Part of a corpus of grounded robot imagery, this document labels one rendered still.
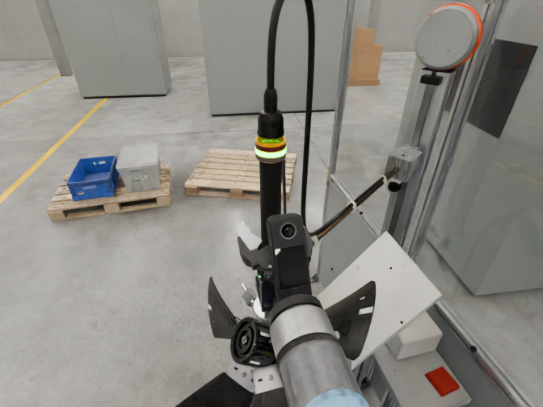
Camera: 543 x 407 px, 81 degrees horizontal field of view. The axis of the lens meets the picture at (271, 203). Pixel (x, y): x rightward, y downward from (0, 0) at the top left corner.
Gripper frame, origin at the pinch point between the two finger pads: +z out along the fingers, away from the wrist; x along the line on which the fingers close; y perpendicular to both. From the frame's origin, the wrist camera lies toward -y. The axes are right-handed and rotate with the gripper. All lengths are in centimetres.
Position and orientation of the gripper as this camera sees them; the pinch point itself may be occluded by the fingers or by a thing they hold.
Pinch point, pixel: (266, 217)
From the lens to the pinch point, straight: 55.4
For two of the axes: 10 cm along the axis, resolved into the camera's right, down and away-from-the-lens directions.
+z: -2.1, -5.4, 8.2
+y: -0.1, 8.4, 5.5
